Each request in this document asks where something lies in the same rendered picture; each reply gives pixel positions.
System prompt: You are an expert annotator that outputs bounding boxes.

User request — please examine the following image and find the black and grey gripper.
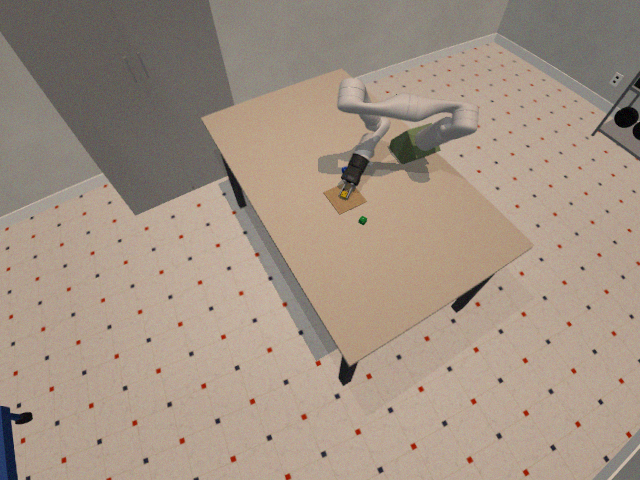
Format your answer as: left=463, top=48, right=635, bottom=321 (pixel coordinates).
left=339, top=144, right=373, bottom=199

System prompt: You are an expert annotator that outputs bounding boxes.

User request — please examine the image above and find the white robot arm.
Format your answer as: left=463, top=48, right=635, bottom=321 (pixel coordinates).
left=337, top=78, right=479, bottom=151

